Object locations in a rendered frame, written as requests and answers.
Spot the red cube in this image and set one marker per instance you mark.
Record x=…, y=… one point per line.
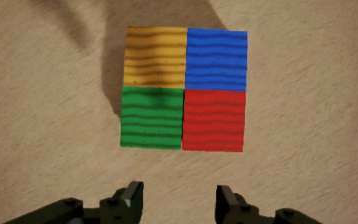
x=213, y=120

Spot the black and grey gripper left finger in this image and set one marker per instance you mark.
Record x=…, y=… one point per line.
x=72, y=211

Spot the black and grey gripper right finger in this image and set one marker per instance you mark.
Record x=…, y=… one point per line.
x=230, y=211

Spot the yellow cube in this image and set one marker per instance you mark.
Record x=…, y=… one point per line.
x=155, y=57

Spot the blue cube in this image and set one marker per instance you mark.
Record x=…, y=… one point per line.
x=216, y=59

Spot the green cube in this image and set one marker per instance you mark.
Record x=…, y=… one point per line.
x=151, y=117

